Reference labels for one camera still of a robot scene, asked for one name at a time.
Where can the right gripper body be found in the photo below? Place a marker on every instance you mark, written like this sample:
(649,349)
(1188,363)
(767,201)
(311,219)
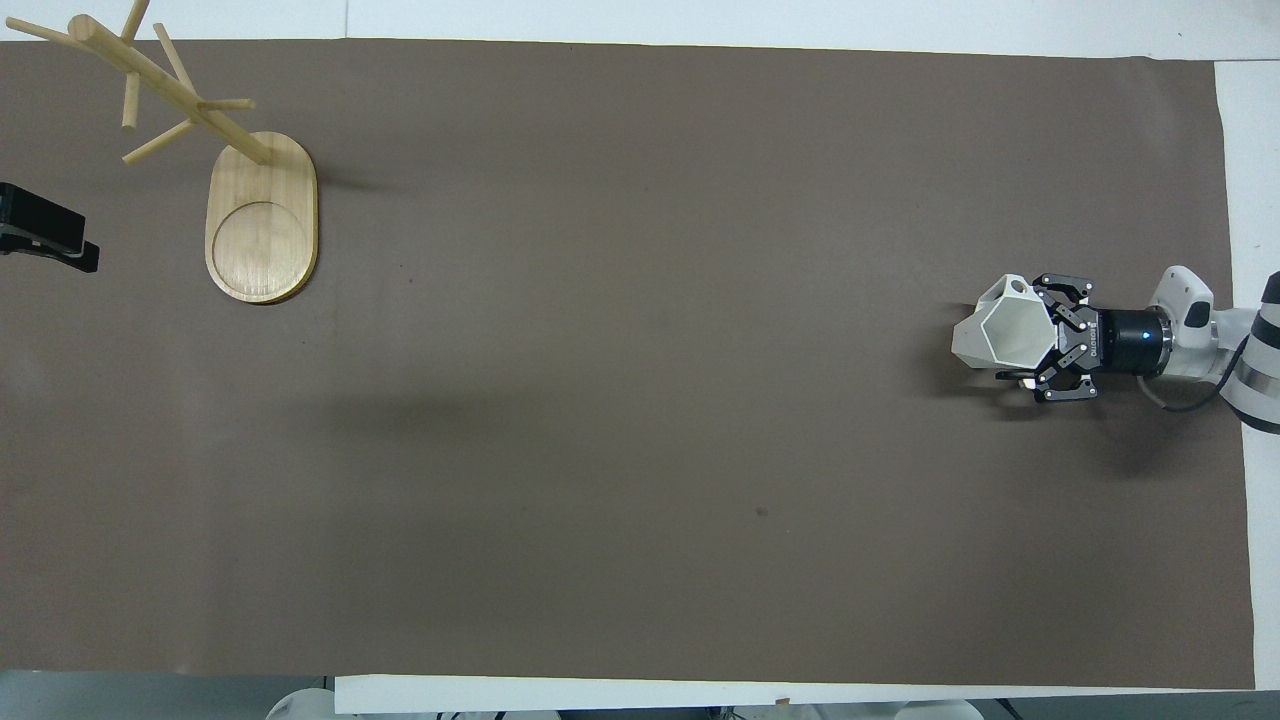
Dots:
(1130,342)

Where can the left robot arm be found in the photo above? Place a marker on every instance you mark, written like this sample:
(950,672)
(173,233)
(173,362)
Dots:
(300,702)

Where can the wooden cup rack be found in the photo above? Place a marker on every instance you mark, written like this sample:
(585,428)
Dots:
(260,235)

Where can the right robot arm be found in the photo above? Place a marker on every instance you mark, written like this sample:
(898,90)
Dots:
(1255,370)

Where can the white faceted cup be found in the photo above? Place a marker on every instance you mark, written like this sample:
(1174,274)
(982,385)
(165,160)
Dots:
(1005,335)

